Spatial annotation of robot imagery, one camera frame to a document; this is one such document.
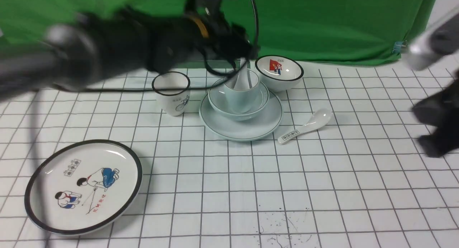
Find black-rimmed flag bowl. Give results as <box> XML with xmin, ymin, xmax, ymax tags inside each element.
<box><xmin>254</xmin><ymin>55</ymin><xmax>304</xmax><ymax>92</ymax></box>

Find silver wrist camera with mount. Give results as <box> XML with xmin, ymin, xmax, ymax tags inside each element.
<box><xmin>403</xmin><ymin>6</ymin><xmax>459</xmax><ymax>71</ymax></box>

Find plain white ceramic spoon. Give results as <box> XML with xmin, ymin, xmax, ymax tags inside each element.
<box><xmin>233</xmin><ymin>57</ymin><xmax>252</xmax><ymax>91</ymax></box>

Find blue binder clip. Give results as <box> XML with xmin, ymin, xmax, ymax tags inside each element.
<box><xmin>391</xmin><ymin>40</ymin><xmax>409</xmax><ymax>55</ymax></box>

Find white spoon with patterned handle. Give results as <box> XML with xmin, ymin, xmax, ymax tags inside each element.
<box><xmin>277</xmin><ymin>109</ymin><xmax>333</xmax><ymax>145</ymax></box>

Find pale green-rimmed plate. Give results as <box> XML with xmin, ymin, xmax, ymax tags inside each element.
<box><xmin>199</xmin><ymin>91</ymin><xmax>283</xmax><ymax>142</ymax></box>

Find black-rimmed bicycle cup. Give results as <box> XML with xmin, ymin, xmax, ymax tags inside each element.
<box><xmin>151</xmin><ymin>71</ymin><xmax>190</xmax><ymax>117</ymax></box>

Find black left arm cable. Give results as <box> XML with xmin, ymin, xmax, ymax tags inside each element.
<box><xmin>29</xmin><ymin>0</ymin><xmax>260</xmax><ymax>248</ymax></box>

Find black-rimmed illustrated plate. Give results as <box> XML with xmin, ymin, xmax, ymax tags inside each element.
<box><xmin>24</xmin><ymin>139</ymin><xmax>143</xmax><ymax>235</ymax></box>

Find pale blue cup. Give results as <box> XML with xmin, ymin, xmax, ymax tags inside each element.
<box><xmin>223</xmin><ymin>69</ymin><xmax>261</xmax><ymax>114</ymax></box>

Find green backdrop cloth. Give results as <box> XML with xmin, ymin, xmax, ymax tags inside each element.
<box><xmin>0</xmin><ymin>0</ymin><xmax>436</xmax><ymax>66</ymax></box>

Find pale green-rimmed bowl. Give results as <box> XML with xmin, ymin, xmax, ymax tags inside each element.
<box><xmin>208</xmin><ymin>80</ymin><xmax>270</xmax><ymax>121</ymax></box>

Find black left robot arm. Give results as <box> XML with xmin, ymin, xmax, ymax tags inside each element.
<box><xmin>0</xmin><ymin>8</ymin><xmax>259</xmax><ymax>101</ymax></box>

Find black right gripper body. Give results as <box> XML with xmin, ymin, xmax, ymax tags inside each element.
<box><xmin>412</xmin><ymin>71</ymin><xmax>459</xmax><ymax>158</ymax></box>

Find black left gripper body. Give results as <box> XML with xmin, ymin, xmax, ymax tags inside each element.
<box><xmin>194</xmin><ymin>8</ymin><xmax>259</xmax><ymax>70</ymax></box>

